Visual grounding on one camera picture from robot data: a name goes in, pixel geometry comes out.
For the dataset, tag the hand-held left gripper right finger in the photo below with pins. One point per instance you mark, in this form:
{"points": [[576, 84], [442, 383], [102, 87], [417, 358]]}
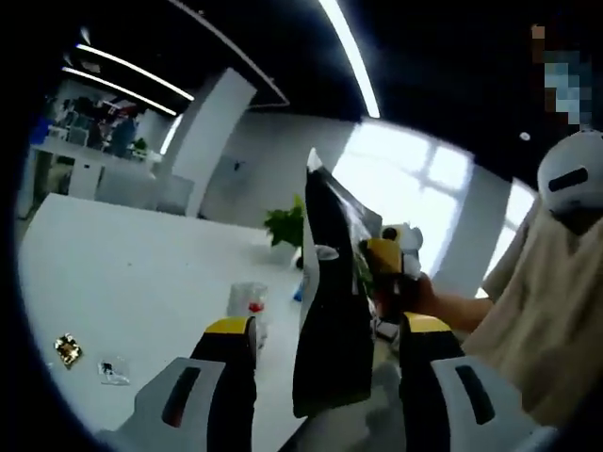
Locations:
{"points": [[424, 376]]}

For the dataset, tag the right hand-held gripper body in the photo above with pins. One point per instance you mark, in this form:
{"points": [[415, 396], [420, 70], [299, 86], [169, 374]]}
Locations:
{"points": [[412, 249]]}

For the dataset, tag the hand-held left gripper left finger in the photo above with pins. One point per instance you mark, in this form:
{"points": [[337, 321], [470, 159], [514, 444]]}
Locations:
{"points": [[231, 386]]}

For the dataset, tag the black green skincare sachet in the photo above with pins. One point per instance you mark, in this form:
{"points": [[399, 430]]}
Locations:
{"points": [[330, 306]]}

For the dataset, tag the red capped skincare bottle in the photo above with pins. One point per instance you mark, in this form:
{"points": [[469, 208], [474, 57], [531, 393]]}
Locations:
{"points": [[249, 301]]}

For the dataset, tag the clear skincare sachet dark print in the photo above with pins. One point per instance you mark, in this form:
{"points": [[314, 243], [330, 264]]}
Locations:
{"points": [[113, 371]]}

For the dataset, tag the gold foil skincare sachet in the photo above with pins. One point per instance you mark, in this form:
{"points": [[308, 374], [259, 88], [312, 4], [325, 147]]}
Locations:
{"points": [[68, 350]]}

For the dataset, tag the person's right hand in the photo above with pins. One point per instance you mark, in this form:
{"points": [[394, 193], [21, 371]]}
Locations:
{"points": [[419, 296]]}

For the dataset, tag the potted green plant white pot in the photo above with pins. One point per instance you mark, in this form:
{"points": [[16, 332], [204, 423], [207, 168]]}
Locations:
{"points": [[285, 226]]}

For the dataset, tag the white worn device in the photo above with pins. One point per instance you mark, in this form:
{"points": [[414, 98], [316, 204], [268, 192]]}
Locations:
{"points": [[570, 179]]}

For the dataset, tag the white counter cabinet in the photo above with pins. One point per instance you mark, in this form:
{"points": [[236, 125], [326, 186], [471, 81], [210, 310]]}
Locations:
{"points": [[94, 174]]}

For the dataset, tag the blue bin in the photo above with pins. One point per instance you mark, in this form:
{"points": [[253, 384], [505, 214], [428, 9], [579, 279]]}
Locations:
{"points": [[41, 131]]}

